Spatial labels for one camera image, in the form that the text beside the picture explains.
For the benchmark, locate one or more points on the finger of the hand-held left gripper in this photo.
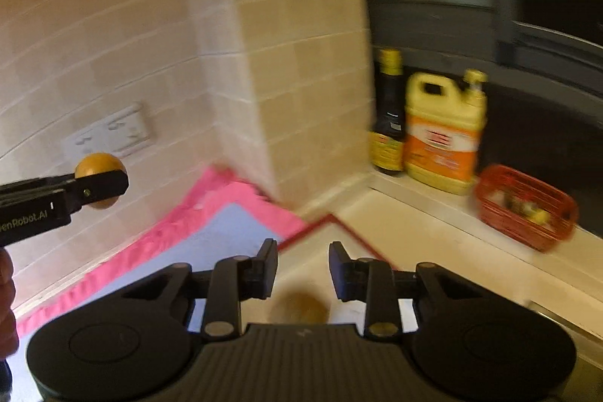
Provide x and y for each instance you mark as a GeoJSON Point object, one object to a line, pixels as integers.
{"type": "Point", "coordinates": [103, 187]}

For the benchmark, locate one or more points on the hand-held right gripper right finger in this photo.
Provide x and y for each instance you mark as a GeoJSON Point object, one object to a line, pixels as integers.
{"type": "Point", "coordinates": [337, 272]}

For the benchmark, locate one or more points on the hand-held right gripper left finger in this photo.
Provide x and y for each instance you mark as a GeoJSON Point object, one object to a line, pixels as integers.
{"type": "Point", "coordinates": [269, 270]}

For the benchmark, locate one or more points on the orange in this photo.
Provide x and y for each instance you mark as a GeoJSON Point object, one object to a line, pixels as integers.
{"type": "Point", "coordinates": [96, 162]}

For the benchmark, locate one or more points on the red-rimmed white tray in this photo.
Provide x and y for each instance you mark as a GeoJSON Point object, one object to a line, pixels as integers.
{"type": "Point", "coordinates": [306, 270]}

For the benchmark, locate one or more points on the person's left hand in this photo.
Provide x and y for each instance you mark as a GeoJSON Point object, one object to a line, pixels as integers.
{"type": "Point", "coordinates": [7, 298]}

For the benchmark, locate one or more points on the pink cloth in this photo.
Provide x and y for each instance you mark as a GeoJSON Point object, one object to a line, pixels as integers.
{"type": "Point", "coordinates": [188, 206]}

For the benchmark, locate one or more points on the dark soy sauce bottle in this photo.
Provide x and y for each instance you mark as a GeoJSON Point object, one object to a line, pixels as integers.
{"type": "Point", "coordinates": [388, 124]}

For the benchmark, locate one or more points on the yellow detergent jug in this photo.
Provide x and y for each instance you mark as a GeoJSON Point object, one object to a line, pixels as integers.
{"type": "Point", "coordinates": [440, 147]}

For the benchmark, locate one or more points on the red plastic basket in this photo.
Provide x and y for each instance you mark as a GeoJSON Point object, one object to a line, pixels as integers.
{"type": "Point", "coordinates": [523, 209]}

